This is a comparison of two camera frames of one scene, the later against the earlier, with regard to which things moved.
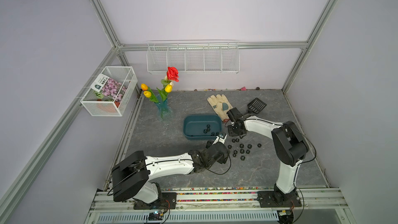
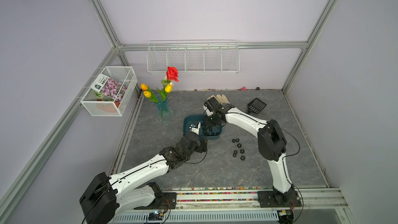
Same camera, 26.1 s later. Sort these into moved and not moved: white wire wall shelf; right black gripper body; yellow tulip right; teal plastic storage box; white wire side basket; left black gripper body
Moved: right black gripper body; left black gripper body
Not moved: yellow tulip right; white wire wall shelf; teal plastic storage box; white wire side basket
